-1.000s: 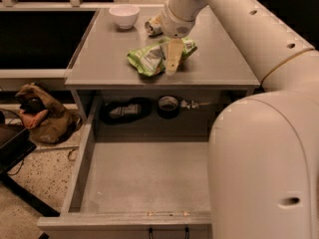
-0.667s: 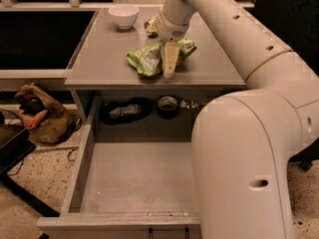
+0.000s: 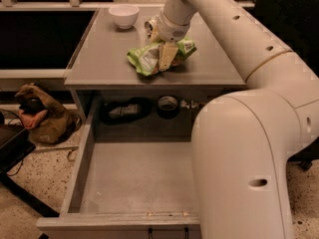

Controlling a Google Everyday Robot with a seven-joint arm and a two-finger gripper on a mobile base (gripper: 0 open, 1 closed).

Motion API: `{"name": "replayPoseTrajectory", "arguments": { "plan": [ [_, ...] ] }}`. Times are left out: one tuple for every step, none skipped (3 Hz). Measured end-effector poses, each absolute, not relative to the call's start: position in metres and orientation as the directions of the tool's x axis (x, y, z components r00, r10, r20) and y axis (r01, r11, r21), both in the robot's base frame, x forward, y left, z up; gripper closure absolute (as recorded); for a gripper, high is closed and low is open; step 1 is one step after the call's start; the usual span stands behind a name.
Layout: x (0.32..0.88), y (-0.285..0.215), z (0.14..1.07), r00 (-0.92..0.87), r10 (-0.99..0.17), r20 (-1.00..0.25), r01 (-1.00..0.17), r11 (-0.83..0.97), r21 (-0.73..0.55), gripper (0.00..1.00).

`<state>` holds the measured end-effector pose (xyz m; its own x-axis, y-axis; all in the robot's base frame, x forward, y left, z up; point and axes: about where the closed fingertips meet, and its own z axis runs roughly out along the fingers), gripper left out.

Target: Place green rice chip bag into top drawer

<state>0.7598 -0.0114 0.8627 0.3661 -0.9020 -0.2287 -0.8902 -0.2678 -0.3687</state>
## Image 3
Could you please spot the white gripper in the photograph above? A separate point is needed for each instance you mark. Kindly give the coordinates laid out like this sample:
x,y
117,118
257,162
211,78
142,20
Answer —
x,y
171,31

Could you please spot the green rice chip bag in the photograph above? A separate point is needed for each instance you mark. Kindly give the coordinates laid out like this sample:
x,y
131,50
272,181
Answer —
x,y
146,59

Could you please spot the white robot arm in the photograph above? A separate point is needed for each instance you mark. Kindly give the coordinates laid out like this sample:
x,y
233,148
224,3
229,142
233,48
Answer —
x,y
241,141

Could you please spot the grey cabinet with top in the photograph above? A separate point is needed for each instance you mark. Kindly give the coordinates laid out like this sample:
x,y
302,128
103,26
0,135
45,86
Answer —
x,y
114,65

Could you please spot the open grey top drawer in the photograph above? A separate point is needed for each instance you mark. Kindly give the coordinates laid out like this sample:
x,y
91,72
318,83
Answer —
x,y
119,190

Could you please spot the crushed soda can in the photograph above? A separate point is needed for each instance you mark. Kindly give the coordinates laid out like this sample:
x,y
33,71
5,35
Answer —
x,y
151,25

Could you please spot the white ceramic bowl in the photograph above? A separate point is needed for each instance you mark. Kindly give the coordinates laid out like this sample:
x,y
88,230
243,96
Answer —
x,y
124,15

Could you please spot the black tape roll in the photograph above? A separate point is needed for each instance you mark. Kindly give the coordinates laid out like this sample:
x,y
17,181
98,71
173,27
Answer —
x,y
167,107

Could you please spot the crumpled foil wrapper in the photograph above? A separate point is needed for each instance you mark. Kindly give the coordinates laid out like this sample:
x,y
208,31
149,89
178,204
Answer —
x,y
188,105

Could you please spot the black pouch with label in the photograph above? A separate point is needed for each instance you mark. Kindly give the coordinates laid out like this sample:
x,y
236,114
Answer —
x,y
124,112

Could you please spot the brown backpack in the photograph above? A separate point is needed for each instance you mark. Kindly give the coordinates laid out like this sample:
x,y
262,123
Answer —
x,y
52,125

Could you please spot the black desk leg stand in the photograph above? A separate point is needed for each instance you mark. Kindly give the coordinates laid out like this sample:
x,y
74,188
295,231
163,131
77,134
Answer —
x,y
14,147

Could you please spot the black office chair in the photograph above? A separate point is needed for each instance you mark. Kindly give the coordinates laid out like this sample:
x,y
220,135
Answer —
x,y
305,157

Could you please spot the black drawer handle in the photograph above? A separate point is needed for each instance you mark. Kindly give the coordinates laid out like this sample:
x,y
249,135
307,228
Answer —
x,y
168,234

